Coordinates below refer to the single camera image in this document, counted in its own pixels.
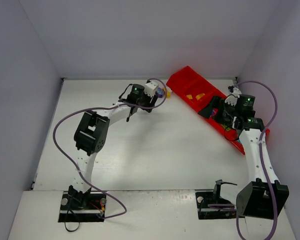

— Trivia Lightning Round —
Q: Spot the orange curved lego brick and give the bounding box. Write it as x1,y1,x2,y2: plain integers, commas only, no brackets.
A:
195,93,205,101

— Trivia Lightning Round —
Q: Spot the purple yellow white lego stack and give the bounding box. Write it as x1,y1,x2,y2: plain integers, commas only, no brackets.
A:
156,87,172,98

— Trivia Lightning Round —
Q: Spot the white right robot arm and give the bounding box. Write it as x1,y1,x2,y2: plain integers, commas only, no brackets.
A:
198,94,289,220

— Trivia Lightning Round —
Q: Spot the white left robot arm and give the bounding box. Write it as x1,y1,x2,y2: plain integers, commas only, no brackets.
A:
68,80,159,202

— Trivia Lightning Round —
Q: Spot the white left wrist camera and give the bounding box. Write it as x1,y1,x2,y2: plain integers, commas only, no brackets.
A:
144,80,159,97

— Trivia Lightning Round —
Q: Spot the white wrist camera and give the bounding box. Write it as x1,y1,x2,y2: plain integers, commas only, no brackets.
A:
144,80,159,97
224,86,242,107

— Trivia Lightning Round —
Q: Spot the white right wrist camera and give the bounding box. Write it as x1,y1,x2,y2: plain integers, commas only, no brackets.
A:
224,86,242,107

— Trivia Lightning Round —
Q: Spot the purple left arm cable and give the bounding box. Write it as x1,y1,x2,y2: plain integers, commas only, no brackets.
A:
52,78,167,220

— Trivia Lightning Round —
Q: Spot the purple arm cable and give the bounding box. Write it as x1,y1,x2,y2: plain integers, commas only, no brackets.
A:
208,80,278,240
52,78,167,220

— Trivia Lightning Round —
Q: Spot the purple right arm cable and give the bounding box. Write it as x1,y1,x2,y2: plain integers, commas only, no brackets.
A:
208,80,278,240

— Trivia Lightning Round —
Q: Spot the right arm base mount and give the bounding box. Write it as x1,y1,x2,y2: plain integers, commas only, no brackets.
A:
195,179,242,220

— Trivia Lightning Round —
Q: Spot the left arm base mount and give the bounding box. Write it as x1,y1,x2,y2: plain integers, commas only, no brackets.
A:
58,187,107,223

